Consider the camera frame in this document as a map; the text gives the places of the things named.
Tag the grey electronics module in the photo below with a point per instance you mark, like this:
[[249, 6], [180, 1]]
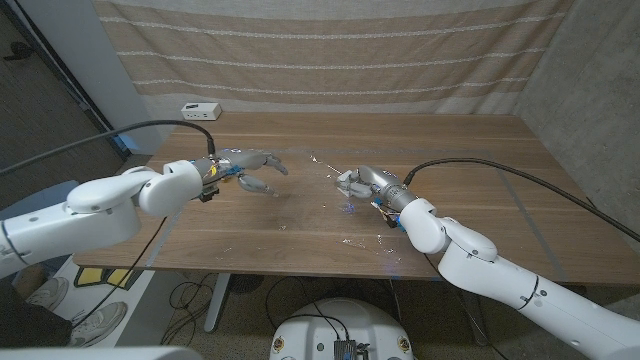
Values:
[[345, 351]]

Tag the white power strip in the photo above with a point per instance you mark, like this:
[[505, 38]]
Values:
[[201, 111]]

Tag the small light blue object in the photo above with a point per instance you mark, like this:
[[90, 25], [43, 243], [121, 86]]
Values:
[[130, 144]]

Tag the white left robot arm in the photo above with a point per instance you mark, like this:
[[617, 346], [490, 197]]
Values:
[[100, 210]]

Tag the white floor mat yellow print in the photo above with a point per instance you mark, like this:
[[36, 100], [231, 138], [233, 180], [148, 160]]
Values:
[[100, 277]]

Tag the black door frame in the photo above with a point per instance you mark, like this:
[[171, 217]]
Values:
[[82, 97]]

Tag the white robot torso base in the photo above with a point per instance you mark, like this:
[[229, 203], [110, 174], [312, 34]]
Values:
[[310, 335]]

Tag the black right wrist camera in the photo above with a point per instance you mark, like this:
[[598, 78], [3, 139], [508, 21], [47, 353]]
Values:
[[395, 221]]

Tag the blue-grey storage bin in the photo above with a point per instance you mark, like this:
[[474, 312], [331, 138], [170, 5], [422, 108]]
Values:
[[30, 202]]

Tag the dark round grille disc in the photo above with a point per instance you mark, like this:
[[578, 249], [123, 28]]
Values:
[[247, 284]]

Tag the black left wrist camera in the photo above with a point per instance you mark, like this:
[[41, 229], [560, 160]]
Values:
[[209, 194]]

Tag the white robot chest plate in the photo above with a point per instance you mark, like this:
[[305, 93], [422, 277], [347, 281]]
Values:
[[100, 354]]

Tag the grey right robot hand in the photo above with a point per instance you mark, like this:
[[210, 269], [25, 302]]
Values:
[[382, 182]]

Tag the small white box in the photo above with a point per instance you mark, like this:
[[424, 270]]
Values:
[[345, 176]]

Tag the beige striped backdrop cloth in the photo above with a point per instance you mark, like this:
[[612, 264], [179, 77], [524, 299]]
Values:
[[325, 50]]

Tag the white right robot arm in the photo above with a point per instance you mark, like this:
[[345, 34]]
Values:
[[500, 280]]

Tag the white sneaker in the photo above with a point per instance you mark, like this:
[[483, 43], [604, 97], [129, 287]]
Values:
[[47, 292], [97, 325]]

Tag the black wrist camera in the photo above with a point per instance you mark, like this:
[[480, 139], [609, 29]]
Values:
[[209, 194], [395, 221]]

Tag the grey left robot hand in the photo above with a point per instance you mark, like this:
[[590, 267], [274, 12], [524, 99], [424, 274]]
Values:
[[240, 160]]

